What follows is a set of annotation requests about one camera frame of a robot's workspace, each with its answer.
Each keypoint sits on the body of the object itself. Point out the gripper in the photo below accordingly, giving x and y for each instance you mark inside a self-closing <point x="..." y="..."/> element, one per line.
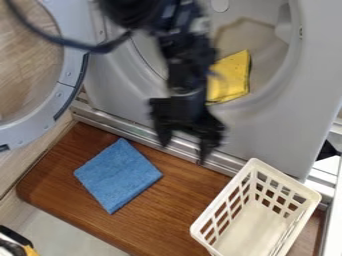
<point x="182" y="111"/>

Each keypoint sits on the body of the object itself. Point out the yellow cloth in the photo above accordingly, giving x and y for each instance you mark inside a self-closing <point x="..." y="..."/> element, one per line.
<point x="230" y="78"/>

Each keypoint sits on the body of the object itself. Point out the blue cloth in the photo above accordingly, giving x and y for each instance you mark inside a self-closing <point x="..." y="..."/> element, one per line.
<point x="117" y="175"/>

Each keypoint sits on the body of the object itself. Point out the white basket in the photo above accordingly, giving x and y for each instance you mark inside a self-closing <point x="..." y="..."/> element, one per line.
<point x="256" y="213"/>

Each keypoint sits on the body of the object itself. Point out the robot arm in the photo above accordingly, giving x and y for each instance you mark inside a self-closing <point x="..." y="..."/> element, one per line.
<point x="187" y="46"/>

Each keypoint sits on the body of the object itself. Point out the washing machine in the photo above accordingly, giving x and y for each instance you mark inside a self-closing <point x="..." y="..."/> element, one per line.
<point x="267" y="110"/>

